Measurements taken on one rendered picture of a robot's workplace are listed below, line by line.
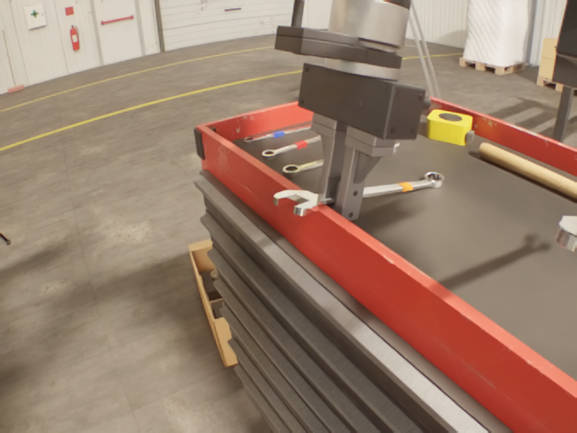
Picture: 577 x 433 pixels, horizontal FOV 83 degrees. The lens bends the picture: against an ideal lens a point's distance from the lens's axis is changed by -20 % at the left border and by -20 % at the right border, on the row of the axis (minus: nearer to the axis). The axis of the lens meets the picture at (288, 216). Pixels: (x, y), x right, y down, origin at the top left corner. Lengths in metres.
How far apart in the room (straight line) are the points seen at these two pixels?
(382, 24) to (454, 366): 0.30
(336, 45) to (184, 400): 1.25
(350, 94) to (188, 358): 1.28
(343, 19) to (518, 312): 0.31
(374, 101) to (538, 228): 0.27
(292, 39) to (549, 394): 0.33
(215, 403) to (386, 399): 1.00
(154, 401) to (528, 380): 1.28
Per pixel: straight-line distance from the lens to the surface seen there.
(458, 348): 0.33
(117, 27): 10.28
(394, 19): 0.37
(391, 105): 0.34
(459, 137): 0.72
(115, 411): 1.47
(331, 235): 0.40
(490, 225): 0.49
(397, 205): 0.50
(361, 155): 0.39
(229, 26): 11.15
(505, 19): 6.88
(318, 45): 0.33
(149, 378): 1.50
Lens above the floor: 1.15
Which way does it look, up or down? 32 degrees down
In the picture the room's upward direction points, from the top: 3 degrees counter-clockwise
